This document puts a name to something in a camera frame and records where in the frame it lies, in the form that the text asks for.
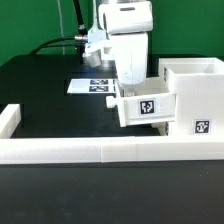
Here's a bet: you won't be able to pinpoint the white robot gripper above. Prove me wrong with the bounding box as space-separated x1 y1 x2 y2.
84 1 153 88

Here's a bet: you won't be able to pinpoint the white drawer box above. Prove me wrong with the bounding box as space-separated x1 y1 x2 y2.
152 122 169 136
106 77 176 127

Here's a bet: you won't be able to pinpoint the white drawer cabinet frame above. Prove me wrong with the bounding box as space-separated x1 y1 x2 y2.
158 58 224 136

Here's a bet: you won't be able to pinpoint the white front drawer box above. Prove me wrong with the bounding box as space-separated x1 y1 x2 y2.
152 122 169 136

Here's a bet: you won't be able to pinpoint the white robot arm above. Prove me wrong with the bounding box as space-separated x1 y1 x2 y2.
76 0 153 87

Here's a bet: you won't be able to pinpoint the white fiducial marker sheet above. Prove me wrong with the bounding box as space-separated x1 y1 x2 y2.
67 78 115 94

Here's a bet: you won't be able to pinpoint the white U-shaped table fence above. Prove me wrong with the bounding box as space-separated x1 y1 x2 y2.
0 104 224 164

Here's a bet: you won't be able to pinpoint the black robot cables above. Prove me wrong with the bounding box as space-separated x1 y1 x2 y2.
28 0 89 56

